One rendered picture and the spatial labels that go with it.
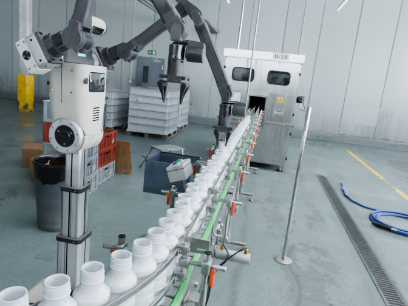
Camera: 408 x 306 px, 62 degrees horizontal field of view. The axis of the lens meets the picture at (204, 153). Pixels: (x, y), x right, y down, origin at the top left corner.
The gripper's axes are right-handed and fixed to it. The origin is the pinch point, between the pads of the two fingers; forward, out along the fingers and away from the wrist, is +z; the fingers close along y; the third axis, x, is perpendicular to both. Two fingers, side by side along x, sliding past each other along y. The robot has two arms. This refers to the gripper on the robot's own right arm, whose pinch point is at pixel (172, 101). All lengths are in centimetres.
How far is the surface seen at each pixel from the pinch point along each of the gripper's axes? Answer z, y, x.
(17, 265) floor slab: 140, -130, 85
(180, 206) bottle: 23.8, 15.5, -39.3
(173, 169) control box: 30.0, -1.7, 18.7
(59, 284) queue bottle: 25, 6, -77
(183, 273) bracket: 35, 21, -51
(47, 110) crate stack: 38, -190, 204
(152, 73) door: -19, -375, 1055
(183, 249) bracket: 29, 20, -52
